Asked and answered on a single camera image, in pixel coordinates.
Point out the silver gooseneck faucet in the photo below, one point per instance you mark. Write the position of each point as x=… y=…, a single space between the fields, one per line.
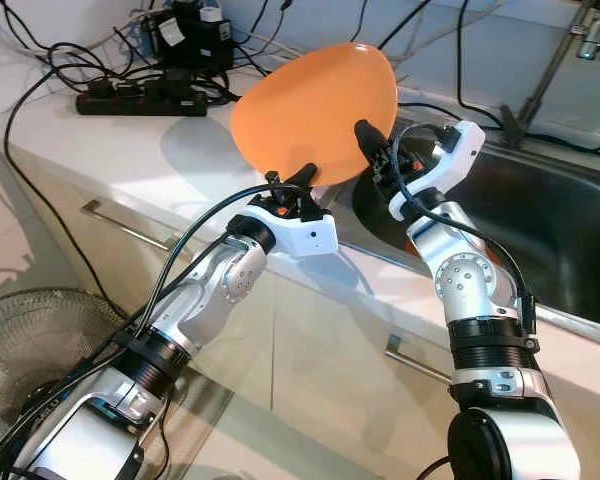
x=560 y=70

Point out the stainless steel sink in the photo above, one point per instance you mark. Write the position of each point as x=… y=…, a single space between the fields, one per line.
x=540 y=230

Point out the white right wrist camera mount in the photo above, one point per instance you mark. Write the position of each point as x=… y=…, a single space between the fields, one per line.
x=460 y=150

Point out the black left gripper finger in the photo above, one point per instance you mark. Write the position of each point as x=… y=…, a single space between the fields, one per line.
x=304 y=177

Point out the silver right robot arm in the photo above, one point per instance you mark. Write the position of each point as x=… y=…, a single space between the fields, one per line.
x=470 y=280

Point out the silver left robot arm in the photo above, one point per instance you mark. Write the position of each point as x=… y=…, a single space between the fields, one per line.
x=210 y=290

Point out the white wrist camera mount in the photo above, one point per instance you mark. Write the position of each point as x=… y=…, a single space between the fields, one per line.
x=300 y=235
x=460 y=150

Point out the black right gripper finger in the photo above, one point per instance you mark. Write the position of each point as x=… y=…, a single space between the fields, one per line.
x=370 y=140

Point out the grey floor fan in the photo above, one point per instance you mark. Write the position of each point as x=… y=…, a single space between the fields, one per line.
x=40 y=330

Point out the black charger box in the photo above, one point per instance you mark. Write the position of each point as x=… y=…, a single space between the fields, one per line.
x=190 y=42

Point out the orange plastic plate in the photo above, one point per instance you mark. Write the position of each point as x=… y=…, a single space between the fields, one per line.
x=315 y=115

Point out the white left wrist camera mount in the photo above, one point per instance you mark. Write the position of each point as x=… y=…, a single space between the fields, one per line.
x=300 y=235

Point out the black power strip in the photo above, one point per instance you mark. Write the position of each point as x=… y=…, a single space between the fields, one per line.
x=140 y=102

